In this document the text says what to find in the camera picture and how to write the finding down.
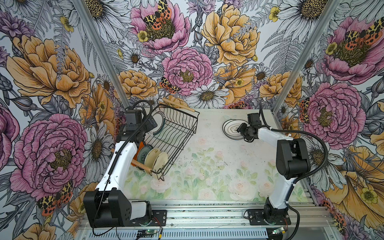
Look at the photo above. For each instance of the orange plate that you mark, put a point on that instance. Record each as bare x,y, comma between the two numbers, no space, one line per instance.
136,157

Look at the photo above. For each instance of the far wooden rack handle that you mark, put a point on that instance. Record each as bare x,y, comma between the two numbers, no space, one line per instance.
172,103

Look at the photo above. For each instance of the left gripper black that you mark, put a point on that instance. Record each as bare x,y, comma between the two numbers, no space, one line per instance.
150,127

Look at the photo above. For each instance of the beige plate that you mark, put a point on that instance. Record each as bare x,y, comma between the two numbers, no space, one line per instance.
160,162

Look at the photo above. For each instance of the cream plate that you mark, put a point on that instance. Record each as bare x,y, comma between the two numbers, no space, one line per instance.
151,157

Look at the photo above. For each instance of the white vented cable duct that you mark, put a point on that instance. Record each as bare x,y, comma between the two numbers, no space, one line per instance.
187,234

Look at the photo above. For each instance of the green circuit board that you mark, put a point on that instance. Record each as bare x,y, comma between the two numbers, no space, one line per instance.
146,234

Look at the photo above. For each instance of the wooden rack handle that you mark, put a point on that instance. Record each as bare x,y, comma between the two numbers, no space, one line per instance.
172,103
139,165

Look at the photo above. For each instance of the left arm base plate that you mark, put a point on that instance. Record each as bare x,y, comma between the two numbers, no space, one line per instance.
159,218

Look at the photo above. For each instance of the white plate red green band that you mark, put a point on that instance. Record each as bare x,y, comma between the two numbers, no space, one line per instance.
160,120

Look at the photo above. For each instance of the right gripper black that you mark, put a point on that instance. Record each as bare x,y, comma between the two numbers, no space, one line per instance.
241,128

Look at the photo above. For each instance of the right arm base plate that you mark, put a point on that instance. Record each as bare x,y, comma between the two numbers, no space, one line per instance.
260,217

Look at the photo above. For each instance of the aluminium rail frame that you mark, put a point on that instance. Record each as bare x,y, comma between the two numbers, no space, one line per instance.
309,222

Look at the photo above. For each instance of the black wire dish rack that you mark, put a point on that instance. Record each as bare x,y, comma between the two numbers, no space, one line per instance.
180,126

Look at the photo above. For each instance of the teal patterned plate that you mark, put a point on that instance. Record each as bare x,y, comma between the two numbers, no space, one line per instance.
143,153

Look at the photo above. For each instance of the near wooden rack handle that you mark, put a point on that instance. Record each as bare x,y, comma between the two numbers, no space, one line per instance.
139,165

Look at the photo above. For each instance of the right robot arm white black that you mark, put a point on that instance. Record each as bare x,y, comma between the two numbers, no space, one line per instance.
292,162

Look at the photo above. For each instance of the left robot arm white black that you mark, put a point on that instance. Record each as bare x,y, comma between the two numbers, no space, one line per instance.
108,206

